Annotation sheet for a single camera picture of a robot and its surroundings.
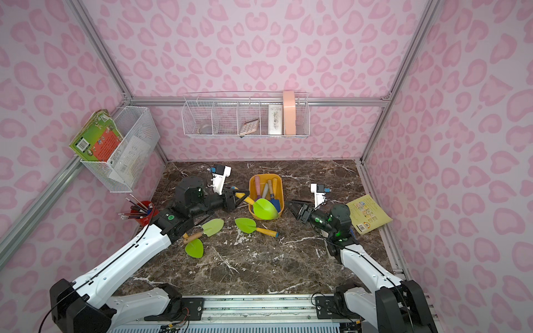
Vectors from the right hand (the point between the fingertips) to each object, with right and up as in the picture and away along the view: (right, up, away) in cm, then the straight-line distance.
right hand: (287, 204), depth 75 cm
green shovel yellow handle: (-9, -1, 0) cm, 9 cm away
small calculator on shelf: (-16, +32, +20) cm, 41 cm away
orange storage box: (-7, +5, +29) cm, 31 cm away
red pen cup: (-61, -5, +16) cm, 63 cm away
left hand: (-14, +5, -6) cm, 16 cm away
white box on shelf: (-4, +35, +18) cm, 40 cm away
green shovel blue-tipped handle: (-17, -12, +19) cm, 28 cm away
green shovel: (-38, -20, +13) cm, 45 cm away
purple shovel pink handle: (-13, +5, +29) cm, 32 cm away
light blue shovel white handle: (-9, +3, +29) cm, 31 cm away
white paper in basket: (-62, +15, +9) cm, 65 cm away
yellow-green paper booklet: (+38, -8, +23) cm, 46 cm away
